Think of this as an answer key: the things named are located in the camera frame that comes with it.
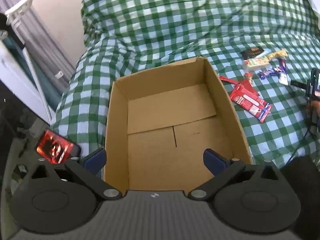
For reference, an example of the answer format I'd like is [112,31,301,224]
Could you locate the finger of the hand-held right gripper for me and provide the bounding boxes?
[290,79,312,91]

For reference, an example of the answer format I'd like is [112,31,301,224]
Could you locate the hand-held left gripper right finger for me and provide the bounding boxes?
[187,149,282,202]

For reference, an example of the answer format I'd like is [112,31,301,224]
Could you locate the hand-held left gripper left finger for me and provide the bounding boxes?
[30,148,120,202]

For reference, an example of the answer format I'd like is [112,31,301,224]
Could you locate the long purple snack packet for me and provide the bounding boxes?
[278,56,288,84]

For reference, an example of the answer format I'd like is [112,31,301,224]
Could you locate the small purple snack packet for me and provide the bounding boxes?
[259,67,282,80]

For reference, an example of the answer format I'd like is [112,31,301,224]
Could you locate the yellow snack packet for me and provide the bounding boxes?
[265,49,288,62]

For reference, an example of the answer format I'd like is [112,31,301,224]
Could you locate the cardboard box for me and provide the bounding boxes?
[103,56,254,197]

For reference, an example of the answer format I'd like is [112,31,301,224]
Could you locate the white green peanut packet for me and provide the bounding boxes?
[242,56,272,71]

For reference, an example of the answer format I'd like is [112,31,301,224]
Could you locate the red snack pouch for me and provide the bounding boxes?
[241,79,260,97]

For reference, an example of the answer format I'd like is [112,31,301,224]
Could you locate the long red snack packet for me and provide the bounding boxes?
[230,82,272,123]

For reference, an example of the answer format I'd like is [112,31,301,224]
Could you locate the black snack packet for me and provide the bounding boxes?
[241,46,264,60]

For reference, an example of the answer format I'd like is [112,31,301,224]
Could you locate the person's right hand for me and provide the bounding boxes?
[309,100,320,128]

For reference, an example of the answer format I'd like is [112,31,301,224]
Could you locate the black smartphone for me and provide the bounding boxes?
[34,129,82,165]

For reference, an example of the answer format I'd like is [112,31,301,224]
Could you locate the person's dark trousered leg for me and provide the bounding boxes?
[280,155,320,240]

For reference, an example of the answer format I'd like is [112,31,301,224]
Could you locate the green checked blanket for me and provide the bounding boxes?
[50,0,320,178]

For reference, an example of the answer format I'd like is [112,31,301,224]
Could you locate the grey curtain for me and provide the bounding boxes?
[0,0,75,98]

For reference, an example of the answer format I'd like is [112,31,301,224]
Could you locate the white plastic rack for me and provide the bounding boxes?
[5,0,38,28]

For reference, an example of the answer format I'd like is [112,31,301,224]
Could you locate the white door frame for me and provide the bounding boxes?
[0,40,54,125]

